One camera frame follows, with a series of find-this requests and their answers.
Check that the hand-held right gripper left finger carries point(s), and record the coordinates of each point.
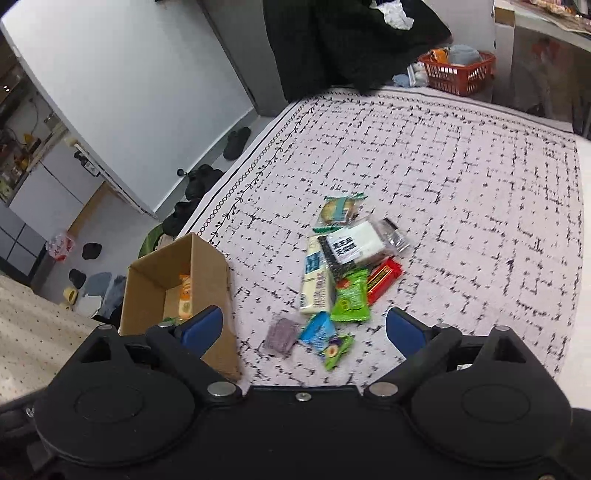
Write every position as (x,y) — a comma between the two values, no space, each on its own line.
(203,328)

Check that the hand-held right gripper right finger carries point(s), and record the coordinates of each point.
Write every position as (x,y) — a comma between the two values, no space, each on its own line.
(406,331)

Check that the small green snack packet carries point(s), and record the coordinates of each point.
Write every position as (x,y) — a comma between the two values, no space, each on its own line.
(171,320)

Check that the orange snack packet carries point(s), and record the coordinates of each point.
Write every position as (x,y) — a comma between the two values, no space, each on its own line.
(185,295)

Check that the red snack packet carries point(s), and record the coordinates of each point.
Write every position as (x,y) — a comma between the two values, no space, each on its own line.
(385,274)

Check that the bright green snack packet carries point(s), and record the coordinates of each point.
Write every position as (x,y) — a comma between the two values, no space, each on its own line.
(348,300)

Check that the brown cardboard box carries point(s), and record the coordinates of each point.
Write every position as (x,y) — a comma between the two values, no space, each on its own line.
(207,263)

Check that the green avocado print packet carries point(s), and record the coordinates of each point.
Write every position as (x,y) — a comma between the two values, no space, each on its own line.
(337,350)

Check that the purple snack packet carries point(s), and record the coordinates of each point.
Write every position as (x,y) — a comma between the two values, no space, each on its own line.
(281,336)

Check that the clear wrapper with dark snack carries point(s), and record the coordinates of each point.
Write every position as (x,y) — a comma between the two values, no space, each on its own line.
(395,237)

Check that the cream and blue snack packet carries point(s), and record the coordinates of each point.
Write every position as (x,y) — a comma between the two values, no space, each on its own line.
(316,288)

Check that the white packet with black label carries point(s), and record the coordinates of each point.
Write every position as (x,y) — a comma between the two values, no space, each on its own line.
(364,237)

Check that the green-edged cookie packet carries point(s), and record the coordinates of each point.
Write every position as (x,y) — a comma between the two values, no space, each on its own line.
(339,212)

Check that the denim cloth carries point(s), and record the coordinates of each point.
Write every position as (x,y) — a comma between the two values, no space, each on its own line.
(115,295)

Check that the green patterned mat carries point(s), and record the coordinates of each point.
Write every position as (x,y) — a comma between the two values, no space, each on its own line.
(150,242)

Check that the blue-grey cloth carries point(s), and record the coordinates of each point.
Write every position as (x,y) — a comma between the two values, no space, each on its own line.
(99,281)

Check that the black clog shoes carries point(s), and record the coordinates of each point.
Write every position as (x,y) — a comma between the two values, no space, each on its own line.
(205,180)
(178,214)

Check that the white paper sheet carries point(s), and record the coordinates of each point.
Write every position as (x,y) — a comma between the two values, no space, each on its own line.
(87,305)

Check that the black slipper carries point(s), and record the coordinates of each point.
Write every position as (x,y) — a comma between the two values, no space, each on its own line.
(77,277)

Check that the black-patterned white blanket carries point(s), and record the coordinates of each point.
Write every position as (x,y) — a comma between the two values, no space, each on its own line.
(461,184)

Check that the pink plastic bag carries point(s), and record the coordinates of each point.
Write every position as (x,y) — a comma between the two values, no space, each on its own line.
(60,247)

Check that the dotted cream cloth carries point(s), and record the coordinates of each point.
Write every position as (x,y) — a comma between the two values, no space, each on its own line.
(32,332)

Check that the black slippers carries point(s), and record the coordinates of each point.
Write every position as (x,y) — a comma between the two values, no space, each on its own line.
(238,141)

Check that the dark grey cabinet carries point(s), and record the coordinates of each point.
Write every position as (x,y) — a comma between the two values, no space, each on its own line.
(18,244)

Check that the white kitchen cabinet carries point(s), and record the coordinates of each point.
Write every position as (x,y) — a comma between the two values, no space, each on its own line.
(51,180)

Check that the white door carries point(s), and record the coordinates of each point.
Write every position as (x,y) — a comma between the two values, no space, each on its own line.
(129,92)

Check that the blue and white clutter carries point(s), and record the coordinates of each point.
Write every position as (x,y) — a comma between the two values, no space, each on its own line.
(411,76)

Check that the orange plastic basket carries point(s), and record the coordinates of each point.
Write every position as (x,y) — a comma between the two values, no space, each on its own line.
(461,76)

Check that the cluttered kitchen counter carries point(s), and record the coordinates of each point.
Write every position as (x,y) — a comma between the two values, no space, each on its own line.
(18,138)

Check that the black clothing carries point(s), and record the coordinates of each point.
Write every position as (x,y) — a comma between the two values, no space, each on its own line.
(332,46)

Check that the white cloth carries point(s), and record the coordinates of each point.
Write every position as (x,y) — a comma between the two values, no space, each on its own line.
(397,16)

